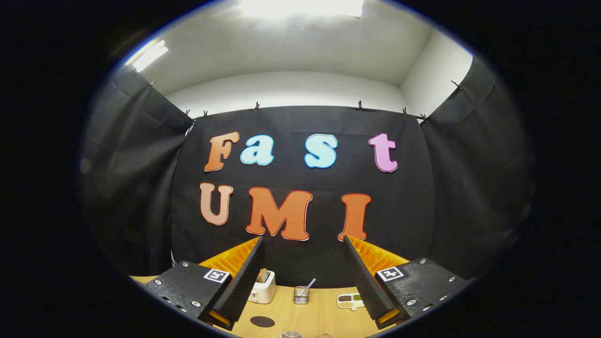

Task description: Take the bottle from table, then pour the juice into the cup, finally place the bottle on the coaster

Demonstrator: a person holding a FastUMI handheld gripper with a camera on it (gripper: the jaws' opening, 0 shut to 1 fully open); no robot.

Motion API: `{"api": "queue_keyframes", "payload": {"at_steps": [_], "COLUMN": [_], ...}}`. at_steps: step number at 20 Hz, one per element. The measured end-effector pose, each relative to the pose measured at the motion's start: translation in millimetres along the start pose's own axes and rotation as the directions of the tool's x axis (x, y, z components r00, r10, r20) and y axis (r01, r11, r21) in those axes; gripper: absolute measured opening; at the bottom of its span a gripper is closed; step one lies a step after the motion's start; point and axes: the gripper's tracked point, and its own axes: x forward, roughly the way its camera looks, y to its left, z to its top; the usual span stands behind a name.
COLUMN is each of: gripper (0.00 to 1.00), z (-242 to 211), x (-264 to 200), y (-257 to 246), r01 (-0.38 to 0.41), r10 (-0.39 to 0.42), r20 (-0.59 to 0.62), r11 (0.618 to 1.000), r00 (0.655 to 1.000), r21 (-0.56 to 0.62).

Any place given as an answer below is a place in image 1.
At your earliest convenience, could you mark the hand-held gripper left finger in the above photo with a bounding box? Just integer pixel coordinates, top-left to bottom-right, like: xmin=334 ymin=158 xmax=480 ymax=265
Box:
xmin=141 ymin=236 xmax=264 ymax=331

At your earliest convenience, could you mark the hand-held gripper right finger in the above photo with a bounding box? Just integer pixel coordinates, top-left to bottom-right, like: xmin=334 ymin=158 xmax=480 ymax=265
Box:
xmin=343 ymin=235 xmax=470 ymax=330

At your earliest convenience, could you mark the cream white toaster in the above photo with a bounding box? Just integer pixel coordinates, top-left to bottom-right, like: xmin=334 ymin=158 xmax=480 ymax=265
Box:
xmin=248 ymin=270 xmax=277 ymax=304

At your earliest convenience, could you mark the white divided condiment dish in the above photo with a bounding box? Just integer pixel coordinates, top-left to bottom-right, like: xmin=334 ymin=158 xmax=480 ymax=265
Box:
xmin=337 ymin=293 xmax=365 ymax=311

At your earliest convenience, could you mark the wooden table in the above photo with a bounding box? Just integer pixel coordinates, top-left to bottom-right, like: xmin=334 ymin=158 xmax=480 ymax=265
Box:
xmin=129 ymin=275 xmax=400 ymax=338

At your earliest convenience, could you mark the small ceiling light panel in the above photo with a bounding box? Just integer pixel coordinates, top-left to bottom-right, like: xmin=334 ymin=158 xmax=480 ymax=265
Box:
xmin=126 ymin=40 xmax=169 ymax=72

